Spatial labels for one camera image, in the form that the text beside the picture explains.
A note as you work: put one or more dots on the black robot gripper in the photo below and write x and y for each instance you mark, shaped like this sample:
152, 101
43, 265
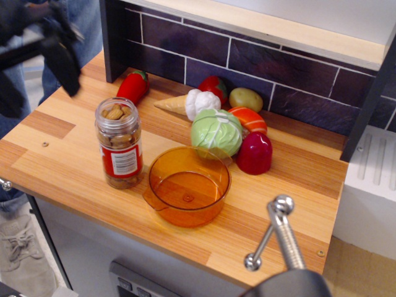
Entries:
57, 47

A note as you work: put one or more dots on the clear almond jar red label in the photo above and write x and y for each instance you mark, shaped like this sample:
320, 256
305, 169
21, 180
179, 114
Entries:
118, 130

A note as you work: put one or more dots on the orange transparent plastic pot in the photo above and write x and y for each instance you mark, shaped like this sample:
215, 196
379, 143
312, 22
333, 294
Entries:
187, 186

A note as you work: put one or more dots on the blue jeans leg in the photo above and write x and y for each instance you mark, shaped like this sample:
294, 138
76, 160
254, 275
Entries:
85, 15

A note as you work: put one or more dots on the red toy chili pepper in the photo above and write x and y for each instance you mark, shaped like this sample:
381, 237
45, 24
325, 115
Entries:
134, 86

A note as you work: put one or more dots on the small metal knob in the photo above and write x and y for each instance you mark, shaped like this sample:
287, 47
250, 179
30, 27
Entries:
6, 185

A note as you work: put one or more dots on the toy ice cream cone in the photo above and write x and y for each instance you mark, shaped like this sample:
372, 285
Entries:
191, 104

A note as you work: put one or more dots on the red toy strawberry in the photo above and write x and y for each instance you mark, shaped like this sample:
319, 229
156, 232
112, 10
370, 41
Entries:
215, 85

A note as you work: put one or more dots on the green toy cabbage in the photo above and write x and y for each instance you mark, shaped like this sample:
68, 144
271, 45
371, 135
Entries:
218, 131

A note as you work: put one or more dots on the grey sneaker shoe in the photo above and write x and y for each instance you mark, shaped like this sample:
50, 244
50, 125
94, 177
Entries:
24, 265

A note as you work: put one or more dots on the yellow toy potato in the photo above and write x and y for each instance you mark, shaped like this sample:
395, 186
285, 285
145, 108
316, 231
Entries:
247, 98

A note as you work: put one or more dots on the orange toy salmon sushi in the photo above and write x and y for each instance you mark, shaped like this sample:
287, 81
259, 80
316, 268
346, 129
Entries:
250, 120

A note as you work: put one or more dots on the grey oven control panel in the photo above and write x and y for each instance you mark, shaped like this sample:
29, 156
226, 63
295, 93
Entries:
127, 282

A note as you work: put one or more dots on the dark red toy pepper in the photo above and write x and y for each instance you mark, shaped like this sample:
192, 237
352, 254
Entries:
255, 154

